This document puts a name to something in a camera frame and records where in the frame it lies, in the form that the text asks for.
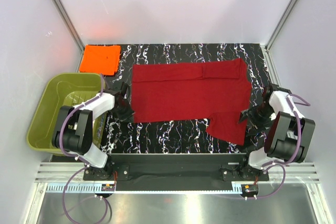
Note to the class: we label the olive green plastic bin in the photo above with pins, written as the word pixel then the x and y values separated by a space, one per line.
pixel 64 89

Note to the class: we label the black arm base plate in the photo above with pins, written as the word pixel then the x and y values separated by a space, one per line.
pixel 175 185

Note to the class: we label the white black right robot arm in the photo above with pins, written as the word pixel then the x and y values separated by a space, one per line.
pixel 289 131

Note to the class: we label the folded orange t shirt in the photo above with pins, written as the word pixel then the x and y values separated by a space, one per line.
pixel 101 59

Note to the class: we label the aluminium frame rail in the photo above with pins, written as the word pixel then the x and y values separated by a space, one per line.
pixel 50 172

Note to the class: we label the red t shirt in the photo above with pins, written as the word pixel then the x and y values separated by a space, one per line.
pixel 217 91

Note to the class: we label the orange connector block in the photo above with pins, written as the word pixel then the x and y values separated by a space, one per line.
pixel 250 188
pixel 108 187

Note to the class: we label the left orange connector block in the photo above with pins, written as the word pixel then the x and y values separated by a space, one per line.
pixel 108 187

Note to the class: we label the right orange connector block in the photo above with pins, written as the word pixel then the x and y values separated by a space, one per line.
pixel 250 188

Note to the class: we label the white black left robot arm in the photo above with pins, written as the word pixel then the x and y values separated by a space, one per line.
pixel 73 133

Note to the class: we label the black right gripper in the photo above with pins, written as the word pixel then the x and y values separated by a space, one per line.
pixel 257 126

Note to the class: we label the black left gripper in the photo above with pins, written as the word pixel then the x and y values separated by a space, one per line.
pixel 128 115

